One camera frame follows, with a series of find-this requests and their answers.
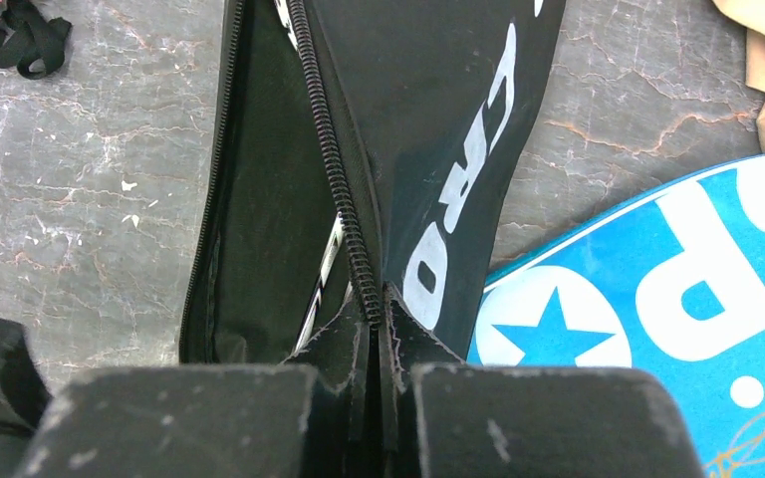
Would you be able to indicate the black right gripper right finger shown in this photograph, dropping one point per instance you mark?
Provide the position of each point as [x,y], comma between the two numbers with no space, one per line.
[459,420]

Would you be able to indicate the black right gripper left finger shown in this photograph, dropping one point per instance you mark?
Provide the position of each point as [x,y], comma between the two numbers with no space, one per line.
[299,418]

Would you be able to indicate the white racket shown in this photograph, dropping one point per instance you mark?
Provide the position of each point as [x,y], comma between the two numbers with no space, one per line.
[333,247]

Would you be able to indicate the black Crossway racket cover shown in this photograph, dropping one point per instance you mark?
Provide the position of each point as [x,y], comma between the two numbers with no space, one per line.
[406,117]

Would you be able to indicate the blue Sport racket cover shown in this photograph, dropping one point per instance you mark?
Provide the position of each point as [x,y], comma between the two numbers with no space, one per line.
[671,282]

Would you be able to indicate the pink camouflage cloth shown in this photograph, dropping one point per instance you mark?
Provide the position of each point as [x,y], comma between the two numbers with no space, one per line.
[31,44]

